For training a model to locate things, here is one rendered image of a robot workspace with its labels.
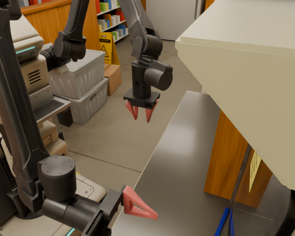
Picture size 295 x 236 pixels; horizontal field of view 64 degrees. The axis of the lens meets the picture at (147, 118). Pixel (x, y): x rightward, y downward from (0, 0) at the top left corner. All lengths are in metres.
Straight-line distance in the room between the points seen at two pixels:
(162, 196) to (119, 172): 1.37
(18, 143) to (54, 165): 0.08
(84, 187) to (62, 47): 1.00
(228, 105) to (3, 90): 0.40
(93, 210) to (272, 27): 0.39
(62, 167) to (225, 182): 0.48
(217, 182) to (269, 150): 0.58
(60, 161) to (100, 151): 1.88
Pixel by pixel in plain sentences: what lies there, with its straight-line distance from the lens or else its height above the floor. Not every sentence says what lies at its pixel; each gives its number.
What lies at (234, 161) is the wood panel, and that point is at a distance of 0.69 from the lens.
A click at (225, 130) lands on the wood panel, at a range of 0.63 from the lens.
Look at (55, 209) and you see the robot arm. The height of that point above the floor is 1.17.
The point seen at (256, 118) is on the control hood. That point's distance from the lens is 0.17.
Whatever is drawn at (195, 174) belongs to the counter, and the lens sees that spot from 0.84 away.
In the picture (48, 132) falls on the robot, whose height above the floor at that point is 0.88.
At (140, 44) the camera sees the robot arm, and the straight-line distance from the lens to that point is 0.67.
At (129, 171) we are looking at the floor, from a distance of 2.12.
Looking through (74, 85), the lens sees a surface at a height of 0.49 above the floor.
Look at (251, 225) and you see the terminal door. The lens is 0.38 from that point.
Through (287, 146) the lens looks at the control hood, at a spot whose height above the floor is 1.45.
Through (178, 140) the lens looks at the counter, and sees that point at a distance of 0.96.
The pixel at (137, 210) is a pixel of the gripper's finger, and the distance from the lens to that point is 0.51.
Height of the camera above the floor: 1.55
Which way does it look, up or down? 35 degrees down
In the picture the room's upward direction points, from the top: straight up
